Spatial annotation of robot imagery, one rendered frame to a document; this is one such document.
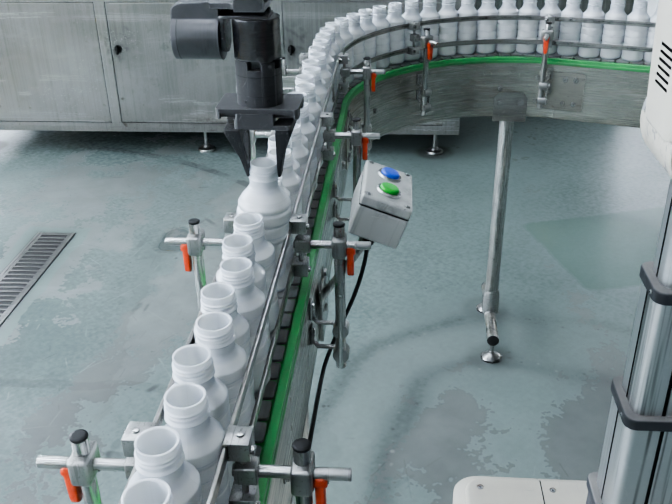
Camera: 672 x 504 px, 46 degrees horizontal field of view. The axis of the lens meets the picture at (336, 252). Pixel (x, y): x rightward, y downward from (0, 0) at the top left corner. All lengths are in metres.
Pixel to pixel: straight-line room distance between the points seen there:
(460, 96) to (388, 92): 0.26
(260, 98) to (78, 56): 3.56
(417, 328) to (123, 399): 1.04
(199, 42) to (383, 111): 1.34
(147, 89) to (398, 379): 2.40
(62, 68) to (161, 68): 0.54
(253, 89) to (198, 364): 0.37
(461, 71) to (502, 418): 1.05
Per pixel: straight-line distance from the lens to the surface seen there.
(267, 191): 1.03
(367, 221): 1.18
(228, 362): 0.81
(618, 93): 2.44
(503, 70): 2.44
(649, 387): 1.46
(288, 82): 1.88
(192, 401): 0.73
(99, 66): 4.48
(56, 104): 4.64
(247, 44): 0.96
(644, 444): 1.53
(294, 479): 0.74
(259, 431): 0.92
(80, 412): 2.65
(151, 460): 0.66
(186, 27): 0.98
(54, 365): 2.89
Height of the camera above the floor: 1.60
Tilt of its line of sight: 28 degrees down
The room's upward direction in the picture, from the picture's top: 1 degrees counter-clockwise
